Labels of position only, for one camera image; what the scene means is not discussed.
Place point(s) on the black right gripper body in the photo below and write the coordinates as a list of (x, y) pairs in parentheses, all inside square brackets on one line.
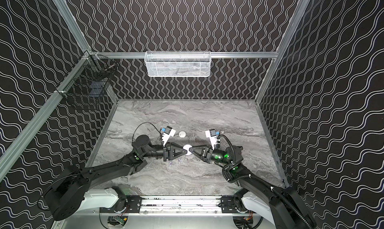
[(207, 154)]

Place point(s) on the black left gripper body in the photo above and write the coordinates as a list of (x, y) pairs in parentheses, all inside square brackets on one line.
[(165, 152)]

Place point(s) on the purple earbud charging case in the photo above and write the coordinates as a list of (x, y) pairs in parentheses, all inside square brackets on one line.
[(187, 148)]

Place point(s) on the white earbud charging case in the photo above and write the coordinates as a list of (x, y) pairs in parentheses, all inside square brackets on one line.
[(182, 134)]

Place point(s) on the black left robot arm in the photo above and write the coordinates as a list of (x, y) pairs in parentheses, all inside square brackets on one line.
[(65, 195)]

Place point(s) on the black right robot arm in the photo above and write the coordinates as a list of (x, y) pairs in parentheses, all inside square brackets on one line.
[(281, 207)]

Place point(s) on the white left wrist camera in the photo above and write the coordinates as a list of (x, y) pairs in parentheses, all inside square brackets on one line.
[(167, 133)]

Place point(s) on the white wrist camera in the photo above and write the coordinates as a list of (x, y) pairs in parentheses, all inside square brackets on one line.
[(212, 135), (167, 133)]

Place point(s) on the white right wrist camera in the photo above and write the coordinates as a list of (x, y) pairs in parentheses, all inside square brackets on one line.
[(212, 135)]

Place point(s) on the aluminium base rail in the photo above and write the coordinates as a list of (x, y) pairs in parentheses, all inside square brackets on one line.
[(109, 202)]

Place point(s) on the white wire mesh basket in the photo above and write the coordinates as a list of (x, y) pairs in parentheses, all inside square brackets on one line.
[(178, 63)]

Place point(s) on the black wire basket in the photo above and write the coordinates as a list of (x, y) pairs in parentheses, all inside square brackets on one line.
[(88, 90)]

